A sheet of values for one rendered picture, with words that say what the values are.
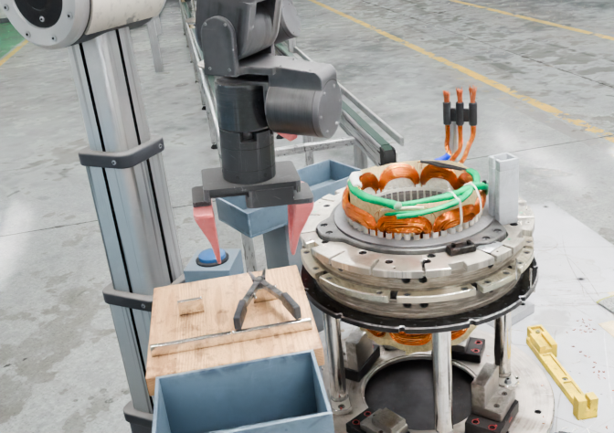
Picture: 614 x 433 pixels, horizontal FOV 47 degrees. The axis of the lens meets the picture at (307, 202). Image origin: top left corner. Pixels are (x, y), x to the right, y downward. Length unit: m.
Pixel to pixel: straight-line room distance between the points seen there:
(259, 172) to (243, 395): 0.24
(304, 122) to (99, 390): 2.12
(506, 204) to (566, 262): 0.62
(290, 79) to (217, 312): 0.32
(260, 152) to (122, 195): 0.49
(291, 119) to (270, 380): 0.28
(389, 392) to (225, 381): 0.44
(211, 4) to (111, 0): 0.40
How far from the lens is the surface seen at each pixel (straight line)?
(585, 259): 1.56
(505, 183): 0.93
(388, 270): 0.84
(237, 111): 0.70
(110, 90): 1.13
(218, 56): 0.68
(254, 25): 0.68
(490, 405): 1.05
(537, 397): 1.13
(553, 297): 1.41
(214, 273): 1.03
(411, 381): 1.18
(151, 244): 1.20
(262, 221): 1.14
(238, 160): 0.72
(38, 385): 2.83
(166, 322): 0.86
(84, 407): 2.63
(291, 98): 0.67
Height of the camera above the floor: 1.49
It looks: 22 degrees down
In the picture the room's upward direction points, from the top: 6 degrees counter-clockwise
